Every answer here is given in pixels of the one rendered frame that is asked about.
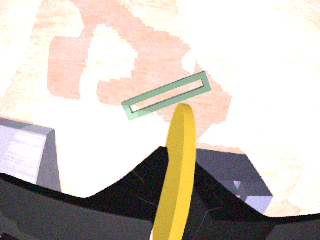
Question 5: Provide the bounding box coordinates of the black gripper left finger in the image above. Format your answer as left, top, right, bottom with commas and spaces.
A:
0, 145, 168, 240

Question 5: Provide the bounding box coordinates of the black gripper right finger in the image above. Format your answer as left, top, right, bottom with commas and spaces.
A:
181, 163, 320, 240

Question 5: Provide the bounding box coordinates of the gold coin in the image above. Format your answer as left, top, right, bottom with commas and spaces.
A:
152, 103, 196, 240

